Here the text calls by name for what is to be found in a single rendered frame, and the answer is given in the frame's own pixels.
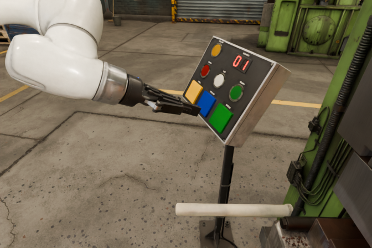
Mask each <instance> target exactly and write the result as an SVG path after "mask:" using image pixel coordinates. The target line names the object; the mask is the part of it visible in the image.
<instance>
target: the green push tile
mask: <svg viewBox="0 0 372 248"><path fill-rule="evenodd" d="M233 115H234V114H233V113H232V112H231V111H229V110H228V109H227V108H226V107H225V106H224V105H223V104H221V103H219V104H218V106H217V108H216V109H215V111H214V113H213V114H212V116H211V118H210V120H209V122H210V123H211V124H212V125H213V126H214V128H215V129H216V130H217V131H218V132H219V133H221V134H222V133H223V131H224V129H225V128H226V126H227V125H228V123H229V121H230V120H231V118H232V117H233Z"/></svg>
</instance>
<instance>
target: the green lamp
mask: <svg viewBox="0 0 372 248"><path fill-rule="evenodd" d="M240 95H241V87H239V86H235V87H233V89H232V90H231V93H230V96H231V98H232V99H233V100H236V99H238V98H239V97H240Z"/></svg>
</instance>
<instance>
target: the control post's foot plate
mask: <svg viewBox="0 0 372 248"><path fill-rule="evenodd" d="M214 228H215V221H213V220H201V221H200V222H199V230H200V236H199V238H200V245H201V247H200V248H235V246H234V245H233V244H232V243H230V242H229V241H227V240H225V239H223V238H222V236H221V234H220V240H219V233H216V239H215V240H214V234H215V229H214ZM221 231H222V227H221ZM223 237H225V238H227V239H229V240H230V241H232V242H233V243H234V241H233V236H232V232H231V222H229V221H228V220H227V221H225V223H224V231H223Z"/></svg>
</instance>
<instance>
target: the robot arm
mask: <svg viewBox="0 0 372 248"><path fill-rule="evenodd" d="M103 23H104V18H103V13H102V4H101V1H100V0H0V25H4V24H20V25H26V26H29V27H32V28H34V29H35V30H37V31H38V32H39V34H40V35H38V34H23V35H16V36H14V38H13V40H12V41H11V43H10V45H9V48H8V50H7V53H6V59H5V65H6V69H7V71H8V73H9V75H10V76H11V78H13V79H15V80H17V81H19V82H21V83H22V84H25V85H27V86H30V87H33V88H35V89H38V90H40V91H44V92H47V93H50V94H53V95H58V96H62V97H67V98H71V99H88V100H92V101H97V102H102V103H105V104H109V105H117V104H121V105H125V106H129V107H134V106H135V105H136V104H138V103H141V104H143V105H145V106H151V107H153V110H152V111H153V112H155V113H158V112H162V113H170V114H175V115H181V113H186V114H189V115H192V116H196V117H197V116H198V114H199V112H200V110H201V109H202V108H201V107H200V106H198V105H195V104H191V103H188V102H185V101H182V100H181V97H179V96H178V98H177V99H176V98H175V96H174V95H171V94H169V93H166V92H164V91H162V90H159V89H156V88H155V87H152V86H150V85H148V84H146V83H143V81H142V79H141V78H140V77H137V76H134V75H131V74H128V73H127V71H126V70H125V69H123V68H120V67H118V66H115V65H112V64H109V63H107V62H105V61H101V60H99V59H98V56H97V47H98V45H99V42H100V40H101V36H102V30H103Z"/></svg>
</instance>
